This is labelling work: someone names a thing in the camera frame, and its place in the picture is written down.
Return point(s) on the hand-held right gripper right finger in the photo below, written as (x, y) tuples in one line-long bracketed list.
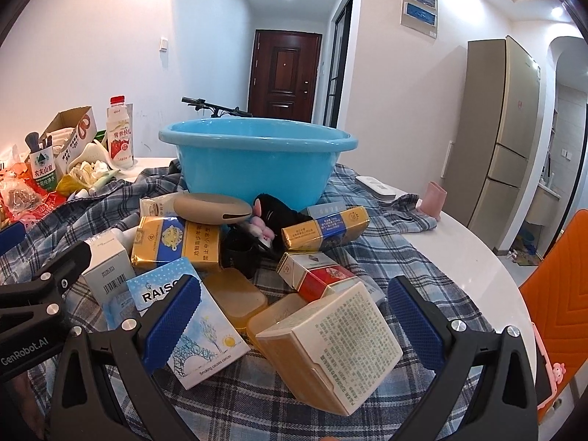
[(415, 326)]

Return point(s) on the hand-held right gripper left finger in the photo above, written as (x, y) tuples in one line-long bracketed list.
[(172, 319)]

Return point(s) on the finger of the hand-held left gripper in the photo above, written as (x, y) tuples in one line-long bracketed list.
[(59, 268), (9, 237)]

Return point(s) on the light blue white cigarette pack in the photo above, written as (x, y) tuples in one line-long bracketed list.
[(209, 337)]

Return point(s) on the white barcode box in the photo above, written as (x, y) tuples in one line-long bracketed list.
[(108, 266)]

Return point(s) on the large gold blue cigarette pack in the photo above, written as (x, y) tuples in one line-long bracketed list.
[(170, 241)]

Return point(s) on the beige cigarette box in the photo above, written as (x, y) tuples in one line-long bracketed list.
[(330, 344)]

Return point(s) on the light blue plastic basin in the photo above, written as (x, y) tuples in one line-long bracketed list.
[(257, 170)]

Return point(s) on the pile of red snack packets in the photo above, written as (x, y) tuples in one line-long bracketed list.
[(27, 200)]

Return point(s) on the light blue plastic packet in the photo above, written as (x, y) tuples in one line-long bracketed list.
[(119, 310)]

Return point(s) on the yellow packet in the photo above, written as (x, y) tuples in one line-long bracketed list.
[(68, 184)]

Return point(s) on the pale green tube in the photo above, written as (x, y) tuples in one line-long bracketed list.
[(104, 179)]

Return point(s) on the crumpled white tissues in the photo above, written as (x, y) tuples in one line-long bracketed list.
[(87, 171)]

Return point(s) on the red white cigarette pack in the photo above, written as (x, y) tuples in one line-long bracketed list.
[(314, 278)]

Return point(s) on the white beige packet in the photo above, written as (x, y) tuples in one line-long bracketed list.
[(154, 206)]

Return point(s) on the tan round hand warmer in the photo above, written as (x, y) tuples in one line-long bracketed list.
[(213, 207)]

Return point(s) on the blue grey plaid cloth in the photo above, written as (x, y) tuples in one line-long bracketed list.
[(257, 404)]

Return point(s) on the white plastic bowl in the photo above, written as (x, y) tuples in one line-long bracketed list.
[(94, 152)]

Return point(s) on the pink cup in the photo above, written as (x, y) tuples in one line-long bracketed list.
[(433, 200)]

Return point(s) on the open cardboard box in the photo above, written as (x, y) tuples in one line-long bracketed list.
[(76, 126)]

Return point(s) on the small gold blue cigarette pack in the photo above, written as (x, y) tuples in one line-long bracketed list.
[(326, 228)]

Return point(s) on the white remote control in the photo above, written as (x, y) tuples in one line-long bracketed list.
[(376, 188)]

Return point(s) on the pink phone case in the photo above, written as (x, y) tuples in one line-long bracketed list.
[(551, 376)]

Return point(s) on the white milk bottle red cap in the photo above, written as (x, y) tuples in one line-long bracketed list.
[(120, 133)]

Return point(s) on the black plush cat toy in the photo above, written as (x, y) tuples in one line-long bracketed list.
[(278, 213)]

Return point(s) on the orange quilted chair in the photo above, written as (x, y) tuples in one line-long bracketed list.
[(560, 285)]

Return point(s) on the bathroom vanity cabinet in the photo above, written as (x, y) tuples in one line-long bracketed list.
[(546, 202)]

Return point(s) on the beige refrigerator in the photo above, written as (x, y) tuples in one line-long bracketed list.
[(500, 142)]

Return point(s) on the dark brown entrance door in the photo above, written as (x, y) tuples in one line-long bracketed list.
[(282, 76)]

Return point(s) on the black framed glass door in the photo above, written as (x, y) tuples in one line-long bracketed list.
[(340, 55)]

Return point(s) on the white wall switch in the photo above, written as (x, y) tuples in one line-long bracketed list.
[(163, 44)]

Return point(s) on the grey wall electrical panel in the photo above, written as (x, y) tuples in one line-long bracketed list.
[(419, 7)]

